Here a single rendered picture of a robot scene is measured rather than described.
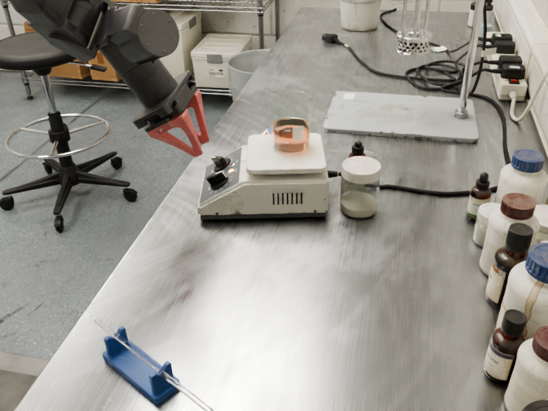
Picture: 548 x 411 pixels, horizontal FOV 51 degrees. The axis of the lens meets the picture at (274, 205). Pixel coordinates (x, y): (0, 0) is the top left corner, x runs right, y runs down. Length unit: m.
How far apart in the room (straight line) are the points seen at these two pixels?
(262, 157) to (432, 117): 0.46
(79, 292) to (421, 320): 1.45
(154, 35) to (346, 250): 0.39
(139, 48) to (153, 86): 0.09
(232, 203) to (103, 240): 1.39
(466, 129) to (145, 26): 0.68
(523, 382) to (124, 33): 0.57
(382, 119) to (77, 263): 1.30
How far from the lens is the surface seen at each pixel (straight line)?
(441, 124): 1.19
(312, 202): 0.86
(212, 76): 3.07
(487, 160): 1.10
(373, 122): 1.17
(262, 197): 0.86
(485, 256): 0.80
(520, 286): 0.65
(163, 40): 0.73
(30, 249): 2.27
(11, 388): 1.26
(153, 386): 0.63
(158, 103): 0.80
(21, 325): 1.96
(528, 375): 0.61
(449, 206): 0.94
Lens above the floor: 1.25
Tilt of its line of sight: 33 degrees down
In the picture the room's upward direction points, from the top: 2 degrees counter-clockwise
